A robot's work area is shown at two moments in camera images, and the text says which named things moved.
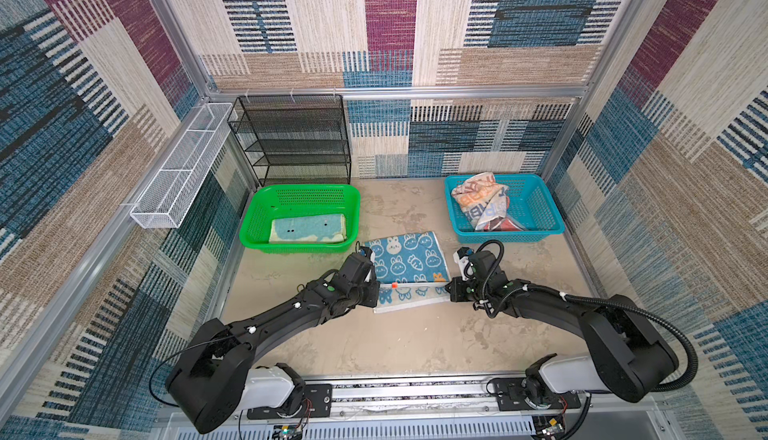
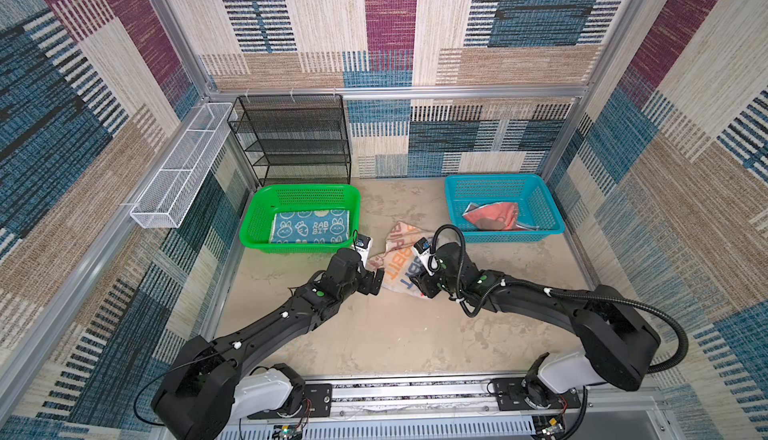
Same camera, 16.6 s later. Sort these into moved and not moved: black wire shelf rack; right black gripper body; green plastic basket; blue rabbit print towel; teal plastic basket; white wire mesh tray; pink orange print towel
Moved: blue rabbit print towel; right black gripper body; pink orange print towel
Not moved: white wire mesh tray; teal plastic basket; green plastic basket; black wire shelf rack
